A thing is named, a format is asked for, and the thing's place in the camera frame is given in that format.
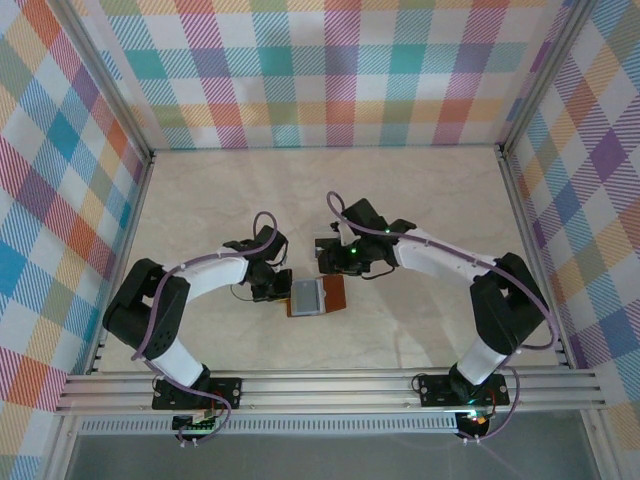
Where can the brown leather card holder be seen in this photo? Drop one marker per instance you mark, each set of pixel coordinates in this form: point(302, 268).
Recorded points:
point(335, 295)

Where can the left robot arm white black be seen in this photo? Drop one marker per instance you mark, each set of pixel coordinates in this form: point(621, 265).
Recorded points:
point(215, 277)

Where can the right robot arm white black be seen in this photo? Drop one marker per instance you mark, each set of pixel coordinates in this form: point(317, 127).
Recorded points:
point(435, 257)

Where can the aluminium side rail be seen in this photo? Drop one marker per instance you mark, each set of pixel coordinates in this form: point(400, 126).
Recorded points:
point(122, 250)
point(537, 250)

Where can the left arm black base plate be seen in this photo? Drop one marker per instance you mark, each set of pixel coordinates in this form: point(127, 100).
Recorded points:
point(230, 392)

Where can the wide aluminium mounting rail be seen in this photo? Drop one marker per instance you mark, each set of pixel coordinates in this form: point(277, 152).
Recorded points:
point(325, 392)

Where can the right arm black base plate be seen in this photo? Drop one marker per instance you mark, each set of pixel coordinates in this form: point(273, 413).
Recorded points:
point(435, 390)

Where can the aluminium frame post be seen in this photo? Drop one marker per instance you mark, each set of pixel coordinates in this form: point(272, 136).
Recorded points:
point(107, 82)
point(545, 80)

